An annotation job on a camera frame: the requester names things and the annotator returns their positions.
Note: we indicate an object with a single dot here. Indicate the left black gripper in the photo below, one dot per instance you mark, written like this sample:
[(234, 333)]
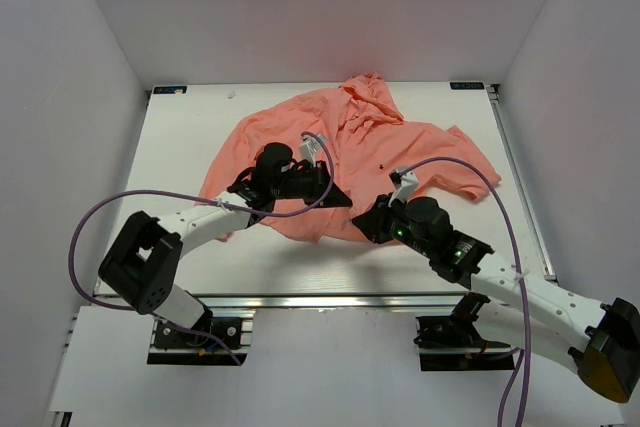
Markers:
[(318, 178)]

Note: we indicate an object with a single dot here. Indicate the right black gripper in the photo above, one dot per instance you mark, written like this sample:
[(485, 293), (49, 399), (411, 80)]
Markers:
[(373, 222)]

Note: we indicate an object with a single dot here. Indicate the salmon pink jacket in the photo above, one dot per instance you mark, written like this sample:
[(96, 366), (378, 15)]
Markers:
[(367, 137)]

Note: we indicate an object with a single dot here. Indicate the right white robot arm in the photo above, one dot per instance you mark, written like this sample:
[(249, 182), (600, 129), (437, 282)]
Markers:
[(597, 341)]

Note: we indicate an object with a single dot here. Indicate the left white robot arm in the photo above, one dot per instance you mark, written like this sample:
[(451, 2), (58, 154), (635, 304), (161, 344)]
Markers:
[(141, 264)]

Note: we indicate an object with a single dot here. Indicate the right blue corner label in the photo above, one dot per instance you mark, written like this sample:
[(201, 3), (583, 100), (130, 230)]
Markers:
[(466, 85)]

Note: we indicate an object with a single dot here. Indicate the blue corner label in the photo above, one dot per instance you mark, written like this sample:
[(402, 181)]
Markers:
[(169, 90), (466, 85)]

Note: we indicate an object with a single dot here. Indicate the left blue corner label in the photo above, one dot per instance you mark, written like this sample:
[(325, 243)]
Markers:
[(169, 90)]

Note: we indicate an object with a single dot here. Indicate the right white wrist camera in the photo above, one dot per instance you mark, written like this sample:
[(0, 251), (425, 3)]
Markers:
[(405, 184)]

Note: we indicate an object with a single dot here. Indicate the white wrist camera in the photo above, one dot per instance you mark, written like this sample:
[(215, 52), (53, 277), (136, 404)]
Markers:
[(405, 184), (311, 145)]

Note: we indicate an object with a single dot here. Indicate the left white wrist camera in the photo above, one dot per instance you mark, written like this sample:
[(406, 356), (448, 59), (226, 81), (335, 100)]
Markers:
[(311, 145)]

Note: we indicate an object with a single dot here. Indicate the front aluminium rail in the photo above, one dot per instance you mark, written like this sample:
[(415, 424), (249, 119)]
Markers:
[(411, 301)]

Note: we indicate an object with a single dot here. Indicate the aluminium rail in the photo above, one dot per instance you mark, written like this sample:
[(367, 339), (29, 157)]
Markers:
[(549, 273), (411, 301)]

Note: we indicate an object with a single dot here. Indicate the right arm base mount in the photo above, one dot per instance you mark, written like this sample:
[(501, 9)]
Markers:
[(451, 343)]

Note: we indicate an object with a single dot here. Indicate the right aluminium rail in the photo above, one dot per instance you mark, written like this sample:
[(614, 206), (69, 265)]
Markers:
[(549, 273)]

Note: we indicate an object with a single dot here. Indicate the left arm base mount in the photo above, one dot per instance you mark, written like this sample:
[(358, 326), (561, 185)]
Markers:
[(224, 340)]

